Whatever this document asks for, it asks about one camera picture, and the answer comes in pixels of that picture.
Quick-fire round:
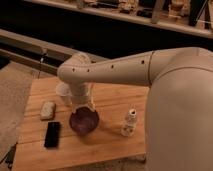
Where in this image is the white sponge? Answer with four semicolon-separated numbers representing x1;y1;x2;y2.
40;101;56;120

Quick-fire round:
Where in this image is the background shelf with clutter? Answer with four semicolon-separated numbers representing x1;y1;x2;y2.
25;0;213;40

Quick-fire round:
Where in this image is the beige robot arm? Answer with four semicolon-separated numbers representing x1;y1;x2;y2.
57;47;213;171

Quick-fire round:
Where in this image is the dark purple bowl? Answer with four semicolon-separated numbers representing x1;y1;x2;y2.
69;107;99;136

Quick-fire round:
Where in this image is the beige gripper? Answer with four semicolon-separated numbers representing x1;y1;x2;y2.
69;83;95;113

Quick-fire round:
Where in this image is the wooden board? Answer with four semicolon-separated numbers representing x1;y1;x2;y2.
12;77;148;171

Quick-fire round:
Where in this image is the black rectangular block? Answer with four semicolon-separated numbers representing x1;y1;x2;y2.
44;122;61;148

